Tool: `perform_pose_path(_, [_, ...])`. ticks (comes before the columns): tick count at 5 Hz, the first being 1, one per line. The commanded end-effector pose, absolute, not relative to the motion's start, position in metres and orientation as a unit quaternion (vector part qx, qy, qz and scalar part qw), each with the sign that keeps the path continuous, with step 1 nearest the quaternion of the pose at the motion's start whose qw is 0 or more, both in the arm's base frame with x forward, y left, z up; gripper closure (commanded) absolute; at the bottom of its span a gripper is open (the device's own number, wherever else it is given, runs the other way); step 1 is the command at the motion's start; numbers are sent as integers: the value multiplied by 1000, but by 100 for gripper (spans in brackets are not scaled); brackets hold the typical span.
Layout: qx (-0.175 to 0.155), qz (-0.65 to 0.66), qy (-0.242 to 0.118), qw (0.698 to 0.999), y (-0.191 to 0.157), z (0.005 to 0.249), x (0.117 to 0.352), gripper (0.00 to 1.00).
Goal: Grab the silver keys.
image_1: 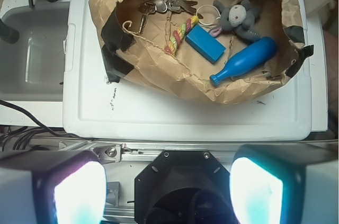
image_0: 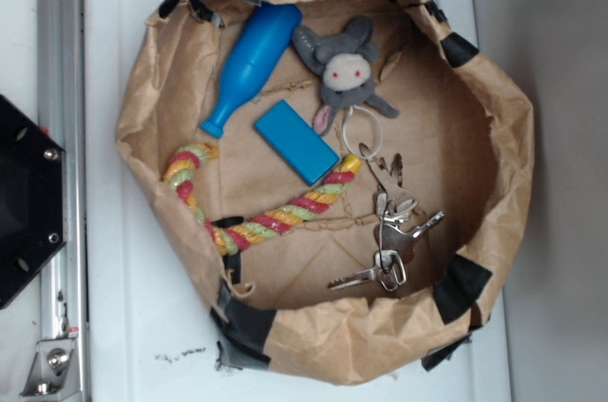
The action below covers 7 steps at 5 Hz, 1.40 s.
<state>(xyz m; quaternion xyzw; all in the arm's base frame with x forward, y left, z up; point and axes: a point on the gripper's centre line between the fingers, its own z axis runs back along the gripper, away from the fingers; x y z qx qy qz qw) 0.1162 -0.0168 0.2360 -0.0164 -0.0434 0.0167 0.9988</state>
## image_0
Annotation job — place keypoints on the grey plush animal keychain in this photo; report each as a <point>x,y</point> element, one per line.
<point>343,63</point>

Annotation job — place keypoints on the aluminium frame rail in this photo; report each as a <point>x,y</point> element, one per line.
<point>61,110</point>

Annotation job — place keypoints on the colourful twisted rope toy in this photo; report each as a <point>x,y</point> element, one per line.
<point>230,240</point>

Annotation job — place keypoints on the blue rectangular block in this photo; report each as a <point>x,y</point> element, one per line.
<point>296,143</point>

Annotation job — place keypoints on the metal corner bracket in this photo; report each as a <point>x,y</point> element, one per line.
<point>54,373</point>

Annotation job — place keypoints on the brown paper bag tray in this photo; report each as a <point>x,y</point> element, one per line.
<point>466,135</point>

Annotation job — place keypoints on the silver key bunch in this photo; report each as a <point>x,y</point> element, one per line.
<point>396,235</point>

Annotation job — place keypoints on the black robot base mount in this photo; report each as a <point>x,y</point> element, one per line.
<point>32,200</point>

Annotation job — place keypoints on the blue plastic bottle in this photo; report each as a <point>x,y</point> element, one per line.
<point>252,61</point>

